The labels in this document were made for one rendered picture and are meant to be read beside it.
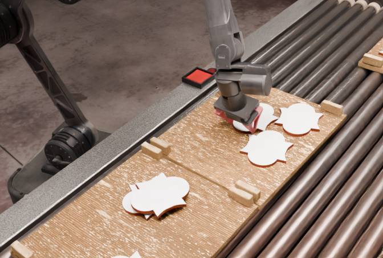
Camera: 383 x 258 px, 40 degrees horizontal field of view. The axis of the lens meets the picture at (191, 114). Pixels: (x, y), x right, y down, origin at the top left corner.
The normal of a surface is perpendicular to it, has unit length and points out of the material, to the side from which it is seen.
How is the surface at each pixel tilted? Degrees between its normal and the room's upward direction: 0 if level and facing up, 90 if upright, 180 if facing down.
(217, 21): 57
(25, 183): 0
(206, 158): 0
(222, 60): 70
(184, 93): 0
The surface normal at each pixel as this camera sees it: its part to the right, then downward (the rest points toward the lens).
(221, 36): -0.42, 0.25
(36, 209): -0.06, -0.80
